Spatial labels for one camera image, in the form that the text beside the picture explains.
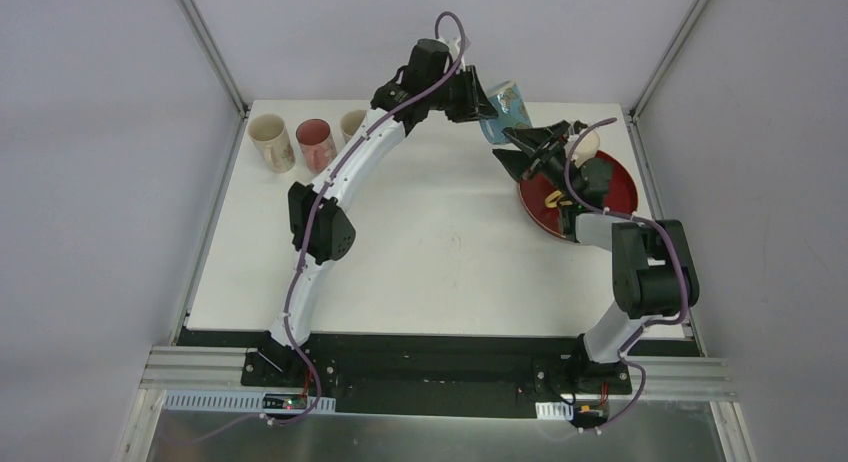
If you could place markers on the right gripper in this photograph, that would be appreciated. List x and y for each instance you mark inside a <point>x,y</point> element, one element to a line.
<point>547,152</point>

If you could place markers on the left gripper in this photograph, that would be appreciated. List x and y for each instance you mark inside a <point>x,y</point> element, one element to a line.
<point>460,92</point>

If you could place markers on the blue mug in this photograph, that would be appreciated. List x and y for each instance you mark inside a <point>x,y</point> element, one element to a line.
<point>511,110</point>

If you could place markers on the yellow mug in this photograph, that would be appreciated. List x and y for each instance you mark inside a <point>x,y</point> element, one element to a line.
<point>553,200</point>

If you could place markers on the cream green mug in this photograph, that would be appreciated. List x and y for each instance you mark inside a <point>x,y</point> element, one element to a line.
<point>351,122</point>

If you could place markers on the pink mug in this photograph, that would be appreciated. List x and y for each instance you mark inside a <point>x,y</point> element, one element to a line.
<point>315,139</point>

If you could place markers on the cream floral mug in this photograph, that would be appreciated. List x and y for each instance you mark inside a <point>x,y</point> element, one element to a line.
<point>268,132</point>

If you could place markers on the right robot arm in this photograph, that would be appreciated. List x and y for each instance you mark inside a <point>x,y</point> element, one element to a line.
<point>652,274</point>

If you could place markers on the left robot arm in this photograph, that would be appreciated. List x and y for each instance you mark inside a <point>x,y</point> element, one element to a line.
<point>435,78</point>

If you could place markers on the red round tray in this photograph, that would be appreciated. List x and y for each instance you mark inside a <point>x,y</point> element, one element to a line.
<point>609,194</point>

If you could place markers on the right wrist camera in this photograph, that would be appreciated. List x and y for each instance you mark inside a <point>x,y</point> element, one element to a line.
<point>577,127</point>

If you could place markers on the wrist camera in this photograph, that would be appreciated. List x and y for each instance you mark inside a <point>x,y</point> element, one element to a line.
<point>577,127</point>
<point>455,46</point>

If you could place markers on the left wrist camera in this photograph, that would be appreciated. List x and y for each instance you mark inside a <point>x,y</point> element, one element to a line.
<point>455,46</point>

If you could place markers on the right aluminium frame post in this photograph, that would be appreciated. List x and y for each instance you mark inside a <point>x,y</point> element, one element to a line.
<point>669,56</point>

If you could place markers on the aluminium frame post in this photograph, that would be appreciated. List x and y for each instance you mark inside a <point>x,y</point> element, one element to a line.
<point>669,56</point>
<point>202,33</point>

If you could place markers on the right white cable duct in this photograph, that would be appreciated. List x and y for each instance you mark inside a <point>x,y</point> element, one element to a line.
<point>554,411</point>

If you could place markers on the white cable duct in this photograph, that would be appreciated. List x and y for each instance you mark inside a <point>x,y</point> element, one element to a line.
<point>225,400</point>
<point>554,411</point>

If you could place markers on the left aluminium frame post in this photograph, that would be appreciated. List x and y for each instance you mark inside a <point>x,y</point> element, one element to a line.
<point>202,33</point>

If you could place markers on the left white cable duct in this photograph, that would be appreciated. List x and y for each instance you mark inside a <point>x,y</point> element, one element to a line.
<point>225,400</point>

